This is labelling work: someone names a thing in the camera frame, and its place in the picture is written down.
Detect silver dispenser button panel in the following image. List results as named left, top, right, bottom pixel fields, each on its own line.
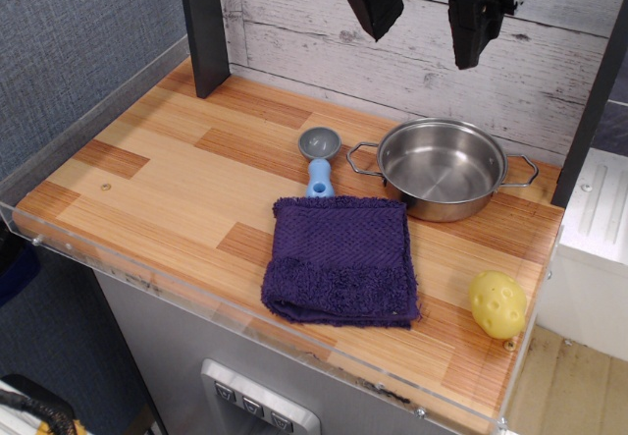
left=201, top=358, right=322, bottom=434

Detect white side cabinet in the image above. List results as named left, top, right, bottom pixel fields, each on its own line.
left=537, top=148, right=627, bottom=360

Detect stainless steel pot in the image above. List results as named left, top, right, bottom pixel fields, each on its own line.
left=346, top=118, right=539, bottom=223

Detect dark grey left post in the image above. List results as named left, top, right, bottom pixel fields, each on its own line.
left=182, top=0, right=231, bottom=98

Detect purple towel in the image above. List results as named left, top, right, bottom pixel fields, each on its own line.
left=261, top=196, right=420, bottom=328

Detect clear acrylic front guard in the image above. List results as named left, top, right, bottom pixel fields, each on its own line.
left=0, top=201, right=539, bottom=435

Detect yellow black object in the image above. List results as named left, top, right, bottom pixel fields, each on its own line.
left=1, top=389, right=88, bottom=435

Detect dark grey post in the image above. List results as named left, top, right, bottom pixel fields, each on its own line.
left=550, top=0, right=627, bottom=208
left=182, top=0, right=231, bottom=98

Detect dark grey right post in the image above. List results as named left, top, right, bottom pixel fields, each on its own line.
left=550, top=0, right=627, bottom=208

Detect yellow toy potato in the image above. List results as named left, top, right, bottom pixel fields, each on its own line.
left=468, top=270, right=527, bottom=340

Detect blue grey ice cream scoop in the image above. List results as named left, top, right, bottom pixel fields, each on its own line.
left=298, top=127, right=341, bottom=198

